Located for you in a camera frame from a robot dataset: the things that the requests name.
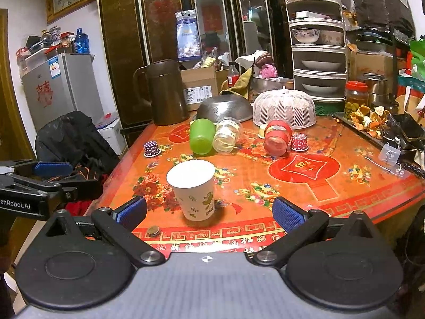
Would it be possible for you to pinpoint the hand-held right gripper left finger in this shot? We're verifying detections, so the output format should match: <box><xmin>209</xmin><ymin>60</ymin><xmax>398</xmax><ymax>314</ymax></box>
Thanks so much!
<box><xmin>45</xmin><ymin>195</ymin><xmax>165</xmax><ymax>268</ymax></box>

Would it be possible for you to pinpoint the green plastic cup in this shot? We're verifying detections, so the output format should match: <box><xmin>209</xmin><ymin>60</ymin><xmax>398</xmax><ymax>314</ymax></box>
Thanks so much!
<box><xmin>189</xmin><ymin>119</ymin><xmax>216</xmax><ymax>155</ymax></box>

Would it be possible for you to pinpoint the red printed table cover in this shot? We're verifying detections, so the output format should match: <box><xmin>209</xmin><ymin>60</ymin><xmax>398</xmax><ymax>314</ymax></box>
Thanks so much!
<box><xmin>86</xmin><ymin>112</ymin><xmax>425</xmax><ymax>260</ymax></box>

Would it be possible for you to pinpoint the large black bag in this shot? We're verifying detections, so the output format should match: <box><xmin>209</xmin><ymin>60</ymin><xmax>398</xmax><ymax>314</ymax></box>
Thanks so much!
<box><xmin>347</xmin><ymin>0</ymin><xmax>416</xmax><ymax>39</ymax></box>

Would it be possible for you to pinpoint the cola bottle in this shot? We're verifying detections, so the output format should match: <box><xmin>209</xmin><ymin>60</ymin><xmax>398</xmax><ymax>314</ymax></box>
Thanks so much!
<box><xmin>227</xmin><ymin>62</ymin><xmax>240</xmax><ymax>90</ymax></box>

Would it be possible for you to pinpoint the black backpack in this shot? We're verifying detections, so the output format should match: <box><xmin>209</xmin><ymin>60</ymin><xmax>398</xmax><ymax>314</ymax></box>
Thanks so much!
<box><xmin>35</xmin><ymin>111</ymin><xmax>121</xmax><ymax>174</ymax></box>

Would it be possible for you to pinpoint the green shopping bag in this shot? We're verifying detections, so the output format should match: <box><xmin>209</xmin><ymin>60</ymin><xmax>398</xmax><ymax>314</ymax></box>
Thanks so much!
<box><xmin>409</xmin><ymin>39</ymin><xmax>425</xmax><ymax>81</ymax></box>

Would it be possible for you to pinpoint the metal colander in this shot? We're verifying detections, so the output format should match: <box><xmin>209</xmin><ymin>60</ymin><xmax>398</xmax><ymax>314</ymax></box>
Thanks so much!
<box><xmin>196</xmin><ymin>94</ymin><xmax>254</xmax><ymax>124</ymax></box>

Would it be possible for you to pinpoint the plain cardboard box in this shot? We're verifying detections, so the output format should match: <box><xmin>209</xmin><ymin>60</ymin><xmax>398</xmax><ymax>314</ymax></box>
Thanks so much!
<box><xmin>348</xmin><ymin>48</ymin><xmax>408</xmax><ymax>81</ymax></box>

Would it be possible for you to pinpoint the blue snack bag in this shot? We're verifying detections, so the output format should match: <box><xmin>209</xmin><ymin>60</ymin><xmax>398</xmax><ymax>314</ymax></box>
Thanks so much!
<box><xmin>175</xmin><ymin>10</ymin><xmax>202</xmax><ymax>62</ymax></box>

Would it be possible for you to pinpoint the stainless steel pot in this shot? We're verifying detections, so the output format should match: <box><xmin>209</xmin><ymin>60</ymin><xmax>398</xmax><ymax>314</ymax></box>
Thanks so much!
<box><xmin>363</xmin><ymin>73</ymin><xmax>390</xmax><ymax>106</ymax></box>

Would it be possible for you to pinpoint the red plastic cup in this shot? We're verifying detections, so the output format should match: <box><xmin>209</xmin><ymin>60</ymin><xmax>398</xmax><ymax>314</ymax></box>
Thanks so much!
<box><xmin>263</xmin><ymin>119</ymin><xmax>294</xmax><ymax>157</ymax></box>

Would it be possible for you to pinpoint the tray of orange peels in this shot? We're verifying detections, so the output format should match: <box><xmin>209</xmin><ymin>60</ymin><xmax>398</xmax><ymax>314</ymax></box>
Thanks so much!
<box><xmin>333</xmin><ymin>105</ymin><xmax>401</xmax><ymax>142</ymax></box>

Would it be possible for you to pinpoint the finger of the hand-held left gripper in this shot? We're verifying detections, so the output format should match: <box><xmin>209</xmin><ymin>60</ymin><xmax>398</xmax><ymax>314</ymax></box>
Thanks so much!
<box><xmin>0</xmin><ymin>159</ymin><xmax>74</xmax><ymax>178</ymax></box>
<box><xmin>0</xmin><ymin>174</ymin><xmax>79</xmax><ymax>202</ymax></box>

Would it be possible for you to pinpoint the blue patterned bowl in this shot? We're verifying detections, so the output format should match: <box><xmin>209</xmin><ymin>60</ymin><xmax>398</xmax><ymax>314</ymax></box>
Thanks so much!
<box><xmin>291</xmin><ymin>28</ymin><xmax>321</xmax><ymax>45</ymax></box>

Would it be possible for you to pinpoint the glass jar with red lid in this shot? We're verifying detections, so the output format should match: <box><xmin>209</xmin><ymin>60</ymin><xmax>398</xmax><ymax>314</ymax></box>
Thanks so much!
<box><xmin>344</xmin><ymin>80</ymin><xmax>370</xmax><ymax>121</ymax></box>

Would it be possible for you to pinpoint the clear plastic storage box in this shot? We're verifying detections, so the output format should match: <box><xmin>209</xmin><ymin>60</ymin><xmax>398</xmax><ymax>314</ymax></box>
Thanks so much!
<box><xmin>24</xmin><ymin>48</ymin><xmax>51</xmax><ymax>72</ymax></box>

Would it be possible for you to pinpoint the grey small refrigerator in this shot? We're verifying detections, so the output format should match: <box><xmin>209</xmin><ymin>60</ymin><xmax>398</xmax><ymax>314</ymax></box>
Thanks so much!
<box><xmin>21</xmin><ymin>53</ymin><xmax>104</xmax><ymax>132</ymax></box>

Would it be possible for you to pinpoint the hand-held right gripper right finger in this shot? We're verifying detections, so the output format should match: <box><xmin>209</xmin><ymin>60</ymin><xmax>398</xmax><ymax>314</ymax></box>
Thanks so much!
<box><xmin>250</xmin><ymin>197</ymin><xmax>379</xmax><ymax>268</ymax></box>

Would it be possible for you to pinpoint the olive green cloth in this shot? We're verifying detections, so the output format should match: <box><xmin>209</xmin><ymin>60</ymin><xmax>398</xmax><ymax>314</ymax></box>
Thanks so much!
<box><xmin>220</xmin><ymin>67</ymin><xmax>257</xmax><ymax>100</ymax></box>

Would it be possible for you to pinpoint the stacked dish rack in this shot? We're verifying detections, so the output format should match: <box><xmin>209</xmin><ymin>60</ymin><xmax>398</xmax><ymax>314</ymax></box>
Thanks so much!
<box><xmin>280</xmin><ymin>0</ymin><xmax>349</xmax><ymax>116</ymax></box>

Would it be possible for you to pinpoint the clear plastic cup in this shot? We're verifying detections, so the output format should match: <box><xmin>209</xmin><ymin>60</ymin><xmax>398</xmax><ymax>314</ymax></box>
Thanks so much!
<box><xmin>212</xmin><ymin>117</ymin><xmax>244</xmax><ymax>154</ymax></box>

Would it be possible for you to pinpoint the cardboard box with label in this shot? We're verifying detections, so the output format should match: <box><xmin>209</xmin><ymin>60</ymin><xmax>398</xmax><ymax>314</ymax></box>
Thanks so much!
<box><xmin>180</xmin><ymin>66</ymin><xmax>219</xmax><ymax>111</ymax></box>

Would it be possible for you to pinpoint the brown plastic pitcher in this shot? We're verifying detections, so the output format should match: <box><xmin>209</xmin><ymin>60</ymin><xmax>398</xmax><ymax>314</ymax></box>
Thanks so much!
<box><xmin>132</xmin><ymin>59</ymin><xmax>191</xmax><ymax>126</ymax></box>

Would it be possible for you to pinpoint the white plate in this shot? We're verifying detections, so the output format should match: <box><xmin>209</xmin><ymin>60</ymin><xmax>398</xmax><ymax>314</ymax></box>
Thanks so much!
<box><xmin>301</xmin><ymin>83</ymin><xmax>340</xmax><ymax>95</ymax></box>
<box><xmin>300</xmin><ymin>59</ymin><xmax>343</xmax><ymax>72</ymax></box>

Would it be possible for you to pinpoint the clear plastic hook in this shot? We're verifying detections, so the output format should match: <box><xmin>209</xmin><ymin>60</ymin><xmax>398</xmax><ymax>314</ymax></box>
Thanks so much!
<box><xmin>378</xmin><ymin>144</ymin><xmax>401</xmax><ymax>167</ymax></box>

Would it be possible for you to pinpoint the white mesh food cover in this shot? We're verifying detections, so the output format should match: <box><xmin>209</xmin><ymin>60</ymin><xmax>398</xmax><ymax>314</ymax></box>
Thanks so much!
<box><xmin>253</xmin><ymin>86</ymin><xmax>316</xmax><ymax>131</ymax></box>

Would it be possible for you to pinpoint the pale patterned bowl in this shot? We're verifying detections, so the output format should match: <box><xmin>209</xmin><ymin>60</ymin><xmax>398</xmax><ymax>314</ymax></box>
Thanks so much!
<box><xmin>320</xmin><ymin>30</ymin><xmax>345</xmax><ymax>47</ymax></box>

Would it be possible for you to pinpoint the red dotted paper cup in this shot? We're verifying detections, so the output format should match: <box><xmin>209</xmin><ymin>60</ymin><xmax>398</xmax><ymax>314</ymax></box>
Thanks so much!
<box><xmin>290</xmin><ymin>133</ymin><xmax>308</xmax><ymax>152</ymax></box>

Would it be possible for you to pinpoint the purple dotted paper cup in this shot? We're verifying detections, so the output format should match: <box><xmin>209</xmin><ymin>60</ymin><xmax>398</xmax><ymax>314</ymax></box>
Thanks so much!
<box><xmin>143</xmin><ymin>141</ymin><xmax>162</xmax><ymax>158</ymax></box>

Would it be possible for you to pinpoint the white floral paper cup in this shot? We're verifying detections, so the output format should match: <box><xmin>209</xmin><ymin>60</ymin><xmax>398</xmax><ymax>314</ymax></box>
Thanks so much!
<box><xmin>166</xmin><ymin>159</ymin><xmax>216</xmax><ymax>222</ymax></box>

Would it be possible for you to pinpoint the pink plastic bag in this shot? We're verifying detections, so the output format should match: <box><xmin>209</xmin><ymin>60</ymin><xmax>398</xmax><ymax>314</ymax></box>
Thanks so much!
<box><xmin>259</xmin><ymin>63</ymin><xmax>278</xmax><ymax>80</ymax></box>

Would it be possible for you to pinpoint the blue water bottle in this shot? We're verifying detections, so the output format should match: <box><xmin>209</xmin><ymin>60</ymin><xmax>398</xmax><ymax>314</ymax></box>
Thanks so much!
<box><xmin>74</xmin><ymin>28</ymin><xmax>90</xmax><ymax>54</ymax></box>

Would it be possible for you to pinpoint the dark brown mirrored wardrobe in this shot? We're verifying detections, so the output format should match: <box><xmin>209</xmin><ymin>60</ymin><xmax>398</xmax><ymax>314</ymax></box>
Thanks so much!
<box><xmin>96</xmin><ymin>0</ymin><xmax>290</xmax><ymax>137</ymax></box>

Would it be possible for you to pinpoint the white carton box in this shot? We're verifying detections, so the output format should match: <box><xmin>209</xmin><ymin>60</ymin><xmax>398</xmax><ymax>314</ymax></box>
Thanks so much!
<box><xmin>96</xmin><ymin>112</ymin><xmax>129</xmax><ymax>156</ymax></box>

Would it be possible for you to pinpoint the metal basin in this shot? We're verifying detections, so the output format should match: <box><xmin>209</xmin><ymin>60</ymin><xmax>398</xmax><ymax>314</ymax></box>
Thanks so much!
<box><xmin>252</xmin><ymin>76</ymin><xmax>295</xmax><ymax>96</ymax></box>

